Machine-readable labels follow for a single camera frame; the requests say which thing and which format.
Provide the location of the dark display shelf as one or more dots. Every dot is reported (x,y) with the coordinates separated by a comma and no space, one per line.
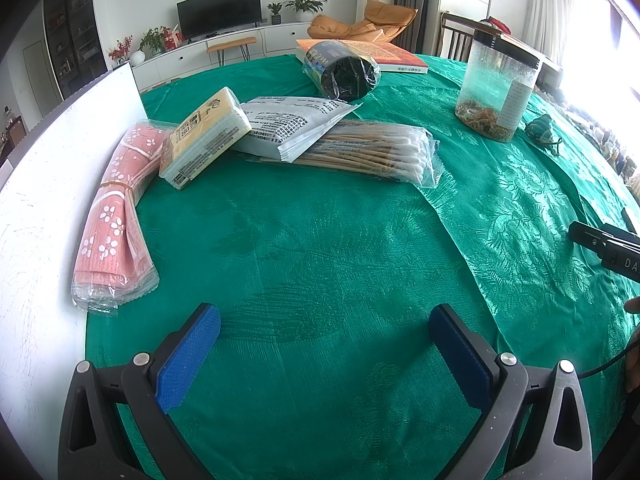
(75,25)

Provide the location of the white television cabinet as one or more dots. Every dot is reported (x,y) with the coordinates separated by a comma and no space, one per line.
(200,55)

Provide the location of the cotton swab pack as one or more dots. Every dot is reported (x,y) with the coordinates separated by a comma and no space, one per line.
(370,152)

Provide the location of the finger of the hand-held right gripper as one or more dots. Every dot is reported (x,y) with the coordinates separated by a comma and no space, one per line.
(587,235)

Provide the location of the red flower bouquet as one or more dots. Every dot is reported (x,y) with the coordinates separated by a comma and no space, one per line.
(120,50)

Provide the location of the large green potted plant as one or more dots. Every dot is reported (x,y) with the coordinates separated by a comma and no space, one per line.
(305,4)

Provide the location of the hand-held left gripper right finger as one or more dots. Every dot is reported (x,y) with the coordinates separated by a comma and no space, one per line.
(460,355)

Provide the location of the flat screen television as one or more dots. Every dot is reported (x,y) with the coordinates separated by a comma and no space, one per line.
(220,10)

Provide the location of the white round vase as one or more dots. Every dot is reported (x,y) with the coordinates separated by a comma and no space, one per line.
(138,58)

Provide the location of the small green potted plant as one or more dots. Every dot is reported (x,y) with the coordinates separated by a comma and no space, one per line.
(275,12)

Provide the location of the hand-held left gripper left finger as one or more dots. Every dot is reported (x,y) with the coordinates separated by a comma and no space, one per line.
(187,355)

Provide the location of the white curtain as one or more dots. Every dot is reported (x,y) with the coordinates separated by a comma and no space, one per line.
(552,5)

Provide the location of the wooden railed crib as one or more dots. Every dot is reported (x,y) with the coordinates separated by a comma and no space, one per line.
(457,35)

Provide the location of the orange book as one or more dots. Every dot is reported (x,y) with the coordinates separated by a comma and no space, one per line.
(395,55)

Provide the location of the wooden bench with metal legs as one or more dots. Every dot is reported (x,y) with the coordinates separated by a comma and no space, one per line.
(231,42)

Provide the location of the black roll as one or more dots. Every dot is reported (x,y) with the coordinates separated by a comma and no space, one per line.
(345,70)

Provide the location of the green patterned tablecloth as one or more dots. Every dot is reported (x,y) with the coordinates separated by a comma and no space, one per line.
(325,260)

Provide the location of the leafy plant with red flowers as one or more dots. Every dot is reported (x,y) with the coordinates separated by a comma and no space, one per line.
(154,40)

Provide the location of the clear jar with black lid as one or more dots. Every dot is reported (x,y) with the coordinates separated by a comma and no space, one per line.
(495,90)

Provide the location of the pink flowered towel packet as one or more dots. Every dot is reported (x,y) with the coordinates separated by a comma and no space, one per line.
(117,210)

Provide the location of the red gift bag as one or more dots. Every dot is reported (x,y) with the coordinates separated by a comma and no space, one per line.
(176,39)

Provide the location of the yellow tissue pack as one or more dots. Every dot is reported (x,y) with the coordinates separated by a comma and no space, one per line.
(205,137)

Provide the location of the tan lounge chair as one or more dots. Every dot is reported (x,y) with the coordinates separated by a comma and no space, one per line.
(387,17)

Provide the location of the wooden chair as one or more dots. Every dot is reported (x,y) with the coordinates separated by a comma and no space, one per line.
(12,135)

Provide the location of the white box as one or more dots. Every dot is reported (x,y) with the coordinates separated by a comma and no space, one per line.
(45,210)

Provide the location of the grey printed packet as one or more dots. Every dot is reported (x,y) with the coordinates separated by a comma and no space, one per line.
(287,125)

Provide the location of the person's right hand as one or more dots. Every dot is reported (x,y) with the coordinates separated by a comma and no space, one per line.
(634,305)

